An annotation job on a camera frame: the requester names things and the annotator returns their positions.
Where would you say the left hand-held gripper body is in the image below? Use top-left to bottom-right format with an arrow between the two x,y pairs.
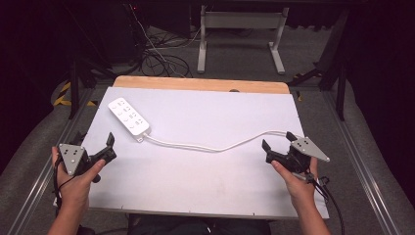
58,143 -> 117,184

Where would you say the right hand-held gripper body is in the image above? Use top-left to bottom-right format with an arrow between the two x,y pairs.
265,136 -> 331,174

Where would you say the white power strip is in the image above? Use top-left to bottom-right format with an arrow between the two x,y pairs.
108,97 -> 152,144

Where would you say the white power strip cable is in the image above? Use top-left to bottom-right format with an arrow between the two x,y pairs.
142,129 -> 290,154

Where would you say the person's left hand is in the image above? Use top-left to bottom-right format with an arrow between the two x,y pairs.
51,146 -> 107,210

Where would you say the person's right hand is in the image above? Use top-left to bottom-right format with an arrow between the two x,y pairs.
270,156 -> 319,205

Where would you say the yellow black hazard tape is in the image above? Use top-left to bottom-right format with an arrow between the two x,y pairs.
53,81 -> 98,108

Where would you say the black metal stand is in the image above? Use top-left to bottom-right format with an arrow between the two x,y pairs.
287,9 -> 351,121
63,55 -> 112,120

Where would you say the wooden board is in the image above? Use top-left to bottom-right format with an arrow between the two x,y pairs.
112,75 -> 291,95

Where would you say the aluminium floor rail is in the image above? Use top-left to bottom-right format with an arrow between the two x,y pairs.
321,89 -> 404,235
6,87 -> 96,235

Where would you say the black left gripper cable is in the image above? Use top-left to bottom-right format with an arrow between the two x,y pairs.
52,156 -> 77,218

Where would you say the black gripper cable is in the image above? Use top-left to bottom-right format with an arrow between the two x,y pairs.
52,156 -> 77,218
292,170 -> 346,235

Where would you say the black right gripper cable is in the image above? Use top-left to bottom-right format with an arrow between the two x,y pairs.
292,170 -> 346,235

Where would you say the tangle of black floor cables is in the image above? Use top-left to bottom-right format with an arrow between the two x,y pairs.
130,25 -> 204,78

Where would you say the thin white floor cable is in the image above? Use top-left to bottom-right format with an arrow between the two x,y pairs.
127,3 -> 184,77

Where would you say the white metal table frame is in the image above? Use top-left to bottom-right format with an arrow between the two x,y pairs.
196,4 -> 291,75

